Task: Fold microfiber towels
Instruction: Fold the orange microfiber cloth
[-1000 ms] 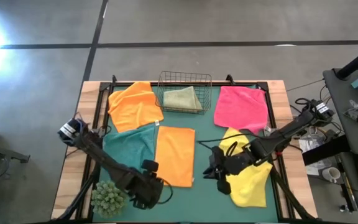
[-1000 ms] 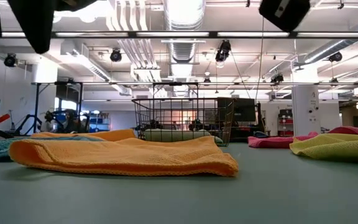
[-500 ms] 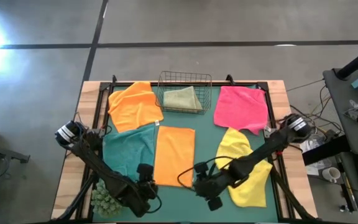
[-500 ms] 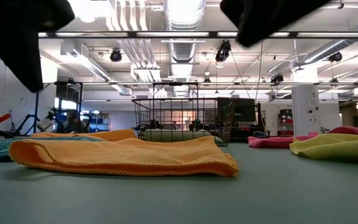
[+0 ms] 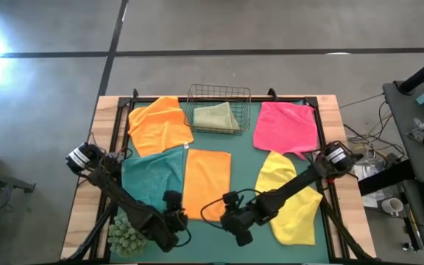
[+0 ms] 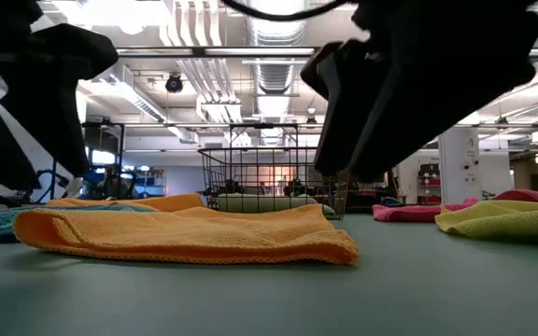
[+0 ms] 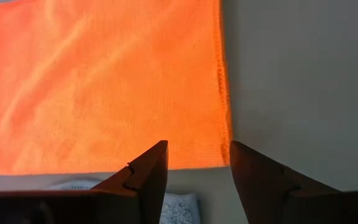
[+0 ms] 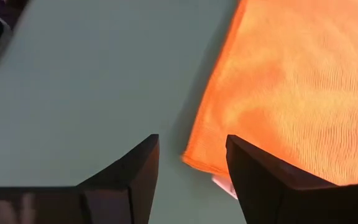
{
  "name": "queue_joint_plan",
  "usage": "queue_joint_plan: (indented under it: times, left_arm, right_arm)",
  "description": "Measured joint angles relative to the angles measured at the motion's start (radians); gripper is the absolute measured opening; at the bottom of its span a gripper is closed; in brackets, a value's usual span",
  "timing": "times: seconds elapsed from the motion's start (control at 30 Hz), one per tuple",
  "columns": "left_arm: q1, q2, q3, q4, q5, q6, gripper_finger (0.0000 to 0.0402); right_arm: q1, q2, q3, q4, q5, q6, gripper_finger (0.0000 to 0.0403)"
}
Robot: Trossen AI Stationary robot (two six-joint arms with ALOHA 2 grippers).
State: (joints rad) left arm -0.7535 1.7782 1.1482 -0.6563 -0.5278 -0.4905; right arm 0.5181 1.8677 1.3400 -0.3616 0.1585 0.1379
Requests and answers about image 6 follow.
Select black frame stand with screen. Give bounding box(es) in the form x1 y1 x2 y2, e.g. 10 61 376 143
81 121 126 197

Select white pillar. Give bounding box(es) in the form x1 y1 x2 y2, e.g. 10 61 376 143
438 126 482 205

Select person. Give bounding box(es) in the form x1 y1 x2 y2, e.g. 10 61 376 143
100 165 137 201

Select green table mat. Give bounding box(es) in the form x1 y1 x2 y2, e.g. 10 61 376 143
0 212 538 336

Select yellow microfiber towel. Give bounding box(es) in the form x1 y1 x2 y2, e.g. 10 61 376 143
434 199 538 245

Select black hanging spotlight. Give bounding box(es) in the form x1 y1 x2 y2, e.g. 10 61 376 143
164 72 185 94

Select pale green microfiber towel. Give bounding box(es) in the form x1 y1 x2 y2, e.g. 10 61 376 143
215 192 336 219

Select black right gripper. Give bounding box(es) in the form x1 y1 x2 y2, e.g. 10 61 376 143
300 0 538 183

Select shelf with blue bins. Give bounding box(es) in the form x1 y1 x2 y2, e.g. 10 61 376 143
131 163 167 197

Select silver ventilation duct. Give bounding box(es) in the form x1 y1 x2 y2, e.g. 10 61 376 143
245 18 311 146

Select orange microfiber towel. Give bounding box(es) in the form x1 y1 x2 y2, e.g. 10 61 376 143
47 193 205 214
12 203 360 266

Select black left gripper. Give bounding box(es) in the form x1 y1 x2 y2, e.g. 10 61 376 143
0 0 119 191

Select pink microfiber towel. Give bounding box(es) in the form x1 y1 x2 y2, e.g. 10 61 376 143
372 189 538 224

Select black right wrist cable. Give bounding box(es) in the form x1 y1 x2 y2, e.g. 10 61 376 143
221 0 359 23

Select black wire basket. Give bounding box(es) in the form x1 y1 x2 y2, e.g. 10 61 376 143
197 147 350 220

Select red tool cart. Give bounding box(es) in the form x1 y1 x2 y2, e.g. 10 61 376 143
418 162 442 205

